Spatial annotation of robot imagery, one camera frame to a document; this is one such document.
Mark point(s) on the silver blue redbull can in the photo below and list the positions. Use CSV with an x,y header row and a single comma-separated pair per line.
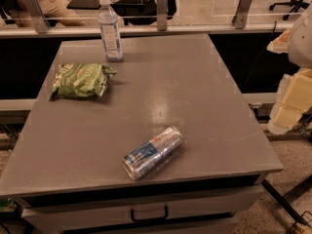
x,y
152,153

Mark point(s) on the middle metal railing post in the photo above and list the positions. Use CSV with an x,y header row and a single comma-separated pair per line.
x,y
162,15

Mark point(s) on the black office chair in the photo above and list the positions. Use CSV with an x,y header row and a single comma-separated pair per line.
x,y
294,4

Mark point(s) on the left metal railing post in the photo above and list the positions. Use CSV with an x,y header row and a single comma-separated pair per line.
x,y
40,24

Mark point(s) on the grey drawer cabinet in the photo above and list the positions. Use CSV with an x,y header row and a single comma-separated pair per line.
x,y
66,169

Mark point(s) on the person in beige trousers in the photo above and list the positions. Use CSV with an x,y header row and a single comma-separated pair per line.
x,y
51,9

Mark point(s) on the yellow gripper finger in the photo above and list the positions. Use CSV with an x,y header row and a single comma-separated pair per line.
x,y
280,45
294,98

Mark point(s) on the right metal railing post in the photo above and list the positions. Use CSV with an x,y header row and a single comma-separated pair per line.
x,y
240,18

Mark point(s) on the metal railing post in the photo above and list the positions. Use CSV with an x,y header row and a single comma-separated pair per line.
x,y
240,18
40,24
162,15

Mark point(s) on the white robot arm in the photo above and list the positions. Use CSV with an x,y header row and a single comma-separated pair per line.
x,y
300,42

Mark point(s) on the black drawer handle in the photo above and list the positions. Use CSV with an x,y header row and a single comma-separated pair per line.
x,y
149,214

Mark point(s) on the dark background table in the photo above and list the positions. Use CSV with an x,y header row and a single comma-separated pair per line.
x,y
141,12

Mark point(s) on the clear plastic water bottle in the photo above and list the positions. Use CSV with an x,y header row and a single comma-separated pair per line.
x,y
109,30

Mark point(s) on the green chip bag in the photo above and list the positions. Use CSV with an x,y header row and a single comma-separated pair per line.
x,y
81,80

